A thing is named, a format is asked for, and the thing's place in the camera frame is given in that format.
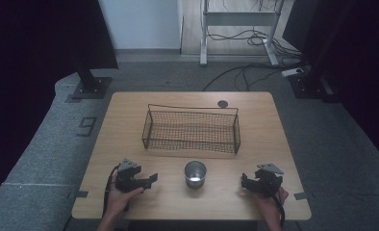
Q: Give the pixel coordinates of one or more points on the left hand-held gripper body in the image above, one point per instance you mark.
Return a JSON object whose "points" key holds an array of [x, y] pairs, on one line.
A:
{"points": [[129, 179]]}

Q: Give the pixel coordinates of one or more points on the silver metal cup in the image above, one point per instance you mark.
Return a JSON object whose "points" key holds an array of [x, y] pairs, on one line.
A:
{"points": [[195, 178]]}

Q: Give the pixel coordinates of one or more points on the white power strip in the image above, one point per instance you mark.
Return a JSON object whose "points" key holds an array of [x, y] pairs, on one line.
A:
{"points": [[292, 71]]}

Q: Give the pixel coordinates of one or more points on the white metal desk frame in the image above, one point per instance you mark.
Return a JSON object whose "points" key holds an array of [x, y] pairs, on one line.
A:
{"points": [[239, 18]]}

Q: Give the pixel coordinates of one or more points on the black stand with base plate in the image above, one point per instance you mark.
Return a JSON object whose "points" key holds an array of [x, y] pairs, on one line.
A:
{"points": [[308, 86], [93, 87]]}

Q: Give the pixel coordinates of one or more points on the grey tape strip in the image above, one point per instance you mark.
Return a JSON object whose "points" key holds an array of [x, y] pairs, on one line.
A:
{"points": [[301, 195], [81, 193]]}

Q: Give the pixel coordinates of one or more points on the dark curtain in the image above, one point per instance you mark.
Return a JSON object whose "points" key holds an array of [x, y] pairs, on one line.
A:
{"points": [[33, 48], [354, 64]]}

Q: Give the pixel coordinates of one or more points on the person's left hand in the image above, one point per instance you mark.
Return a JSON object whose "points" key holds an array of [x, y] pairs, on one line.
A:
{"points": [[118, 200]]}

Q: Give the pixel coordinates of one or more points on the black round table grommet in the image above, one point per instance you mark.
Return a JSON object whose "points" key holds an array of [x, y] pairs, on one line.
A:
{"points": [[222, 104]]}

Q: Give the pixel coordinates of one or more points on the person's right hand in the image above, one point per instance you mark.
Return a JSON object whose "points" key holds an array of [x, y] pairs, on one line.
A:
{"points": [[271, 203]]}

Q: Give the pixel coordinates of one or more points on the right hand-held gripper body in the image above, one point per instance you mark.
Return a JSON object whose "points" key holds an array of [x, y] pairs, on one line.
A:
{"points": [[269, 181]]}

